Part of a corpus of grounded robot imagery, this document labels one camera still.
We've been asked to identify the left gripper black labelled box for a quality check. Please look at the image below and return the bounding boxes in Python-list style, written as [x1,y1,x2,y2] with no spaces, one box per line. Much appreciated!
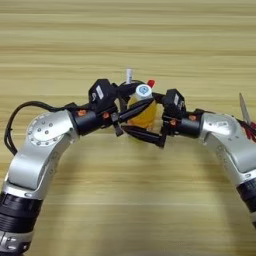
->
[87,78,118,113]

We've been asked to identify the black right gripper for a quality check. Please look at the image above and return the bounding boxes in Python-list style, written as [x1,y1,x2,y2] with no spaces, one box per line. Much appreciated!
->
[121,93,203,149]

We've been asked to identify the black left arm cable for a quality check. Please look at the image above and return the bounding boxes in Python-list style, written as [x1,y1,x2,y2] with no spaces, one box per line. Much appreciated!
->
[3,100,73,156]

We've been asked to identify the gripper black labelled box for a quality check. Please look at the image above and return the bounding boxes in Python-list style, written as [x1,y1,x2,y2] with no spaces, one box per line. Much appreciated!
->
[164,88,186,118]
[87,78,118,113]

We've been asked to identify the white pen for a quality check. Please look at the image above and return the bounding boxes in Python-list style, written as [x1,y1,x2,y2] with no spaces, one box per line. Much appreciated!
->
[125,68,134,84]

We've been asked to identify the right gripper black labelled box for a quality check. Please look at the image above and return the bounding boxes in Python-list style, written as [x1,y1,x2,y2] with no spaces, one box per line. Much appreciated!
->
[164,88,186,118]

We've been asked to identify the orange juice bottle white cap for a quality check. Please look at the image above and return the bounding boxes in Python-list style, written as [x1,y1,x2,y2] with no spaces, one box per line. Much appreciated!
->
[126,83,158,141]

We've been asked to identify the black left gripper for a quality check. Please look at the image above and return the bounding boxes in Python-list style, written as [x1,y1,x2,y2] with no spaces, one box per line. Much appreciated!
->
[70,82,156,137]

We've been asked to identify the red handled scissors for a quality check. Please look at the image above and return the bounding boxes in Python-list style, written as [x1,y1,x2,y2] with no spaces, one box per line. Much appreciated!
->
[238,92,256,143]

